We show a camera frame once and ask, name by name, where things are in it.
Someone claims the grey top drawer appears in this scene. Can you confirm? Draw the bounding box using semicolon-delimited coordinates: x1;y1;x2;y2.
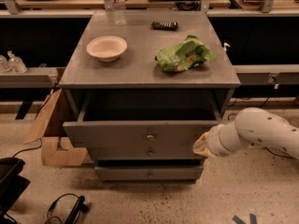
64;89;221;147

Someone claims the grey drawer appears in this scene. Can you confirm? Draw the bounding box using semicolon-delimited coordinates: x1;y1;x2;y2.
95;166;203;182
88;147;200;161
64;89;221;147

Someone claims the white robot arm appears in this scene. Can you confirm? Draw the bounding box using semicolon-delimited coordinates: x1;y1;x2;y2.
192;107;299;159

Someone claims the grey drawer cabinet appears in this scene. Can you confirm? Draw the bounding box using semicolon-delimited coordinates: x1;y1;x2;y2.
58;9;241;185

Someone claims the grey bottom drawer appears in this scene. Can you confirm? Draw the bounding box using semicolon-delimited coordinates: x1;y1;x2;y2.
95;166;203;182

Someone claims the grey middle drawer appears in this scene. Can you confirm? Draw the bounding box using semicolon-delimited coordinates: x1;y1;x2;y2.
88;147;200;161

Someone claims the green chip bag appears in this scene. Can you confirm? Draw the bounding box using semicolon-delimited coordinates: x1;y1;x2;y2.
155;35;216;73

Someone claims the small white pump bottle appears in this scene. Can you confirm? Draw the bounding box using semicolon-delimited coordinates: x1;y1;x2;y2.
223;42;231;51

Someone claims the beige paper bowl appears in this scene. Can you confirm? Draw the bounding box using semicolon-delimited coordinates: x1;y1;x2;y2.
86;36;127;62

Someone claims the brown cardboard box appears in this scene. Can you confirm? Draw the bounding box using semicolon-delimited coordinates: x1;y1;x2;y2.
23;87;88;167

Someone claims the clear plastic water bottle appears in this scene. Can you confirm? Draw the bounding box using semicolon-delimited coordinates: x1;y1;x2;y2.
110;0;127;25

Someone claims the black equipment bottom left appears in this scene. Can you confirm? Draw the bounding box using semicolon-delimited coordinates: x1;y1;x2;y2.
0;157;30;224

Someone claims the black cable with plug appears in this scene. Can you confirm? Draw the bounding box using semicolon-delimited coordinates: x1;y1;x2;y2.
45;193;90;224

